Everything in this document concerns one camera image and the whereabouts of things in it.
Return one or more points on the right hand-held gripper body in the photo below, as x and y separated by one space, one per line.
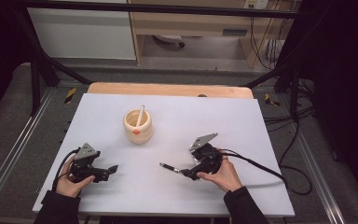
208 157

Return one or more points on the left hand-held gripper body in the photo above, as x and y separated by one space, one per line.
85 161

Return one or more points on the black pen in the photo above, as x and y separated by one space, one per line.
169 167

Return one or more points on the cream duck-shaped pen holder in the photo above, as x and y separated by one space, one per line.
143 135

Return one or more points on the white pen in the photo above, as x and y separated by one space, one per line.
140 113

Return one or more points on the person's right hand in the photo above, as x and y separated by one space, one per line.
227 177

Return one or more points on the person's left hand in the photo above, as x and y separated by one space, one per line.
66 185

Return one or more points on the yellow black tape marker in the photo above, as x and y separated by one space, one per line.
70 95
272 100

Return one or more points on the chair base with wheel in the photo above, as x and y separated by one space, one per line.
169 38

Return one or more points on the white cabinet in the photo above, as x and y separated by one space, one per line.
80 34

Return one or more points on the wooden desk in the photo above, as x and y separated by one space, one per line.
183 25

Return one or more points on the black curtain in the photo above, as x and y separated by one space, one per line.
0 46
345 77

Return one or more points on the aluminium rail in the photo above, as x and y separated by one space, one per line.
15 146
323 183

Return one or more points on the black metal frame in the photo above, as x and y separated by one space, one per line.
167 8

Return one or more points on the white wall socket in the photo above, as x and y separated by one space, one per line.
256 3

